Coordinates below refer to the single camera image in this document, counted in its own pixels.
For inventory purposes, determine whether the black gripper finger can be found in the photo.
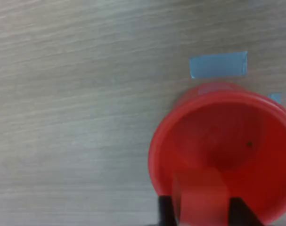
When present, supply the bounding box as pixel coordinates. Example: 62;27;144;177
227;197;263;226
158;195;179;226

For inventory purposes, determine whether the red cube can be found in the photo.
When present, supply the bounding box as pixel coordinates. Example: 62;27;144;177
172;170;230;226

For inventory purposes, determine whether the red plastic bin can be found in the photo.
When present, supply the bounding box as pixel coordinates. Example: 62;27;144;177
147;82;286;226

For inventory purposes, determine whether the blue tape piece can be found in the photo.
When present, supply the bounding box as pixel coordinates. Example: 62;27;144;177
189;51;248;79
267;93;282;104

